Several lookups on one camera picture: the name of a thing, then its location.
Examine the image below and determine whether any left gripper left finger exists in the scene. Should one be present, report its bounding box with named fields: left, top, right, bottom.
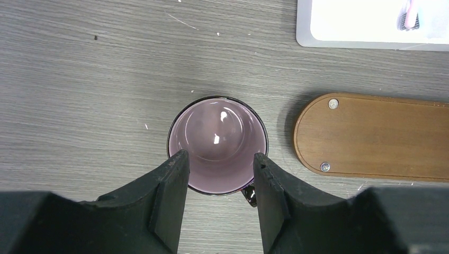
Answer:
left=1, top=150, right=190, bottom=253

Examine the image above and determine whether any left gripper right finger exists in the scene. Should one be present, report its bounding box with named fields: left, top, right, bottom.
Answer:
left=253, top=153, right=448, bottom=253

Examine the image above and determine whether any oval wooden tray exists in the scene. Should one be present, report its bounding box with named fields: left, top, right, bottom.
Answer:
left=292, top=93, right=448, bottom=182

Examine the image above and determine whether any purple mug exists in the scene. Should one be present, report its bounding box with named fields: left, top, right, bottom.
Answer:
left=166, top=95, right=269, bottom=207

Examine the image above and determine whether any white plastic tray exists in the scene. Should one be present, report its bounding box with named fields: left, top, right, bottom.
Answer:
left=296, top=1, right=448, bottom=52

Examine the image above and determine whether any pink toothbrush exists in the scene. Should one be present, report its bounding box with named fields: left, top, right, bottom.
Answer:
left=397, top=0, right=420, bottom=31

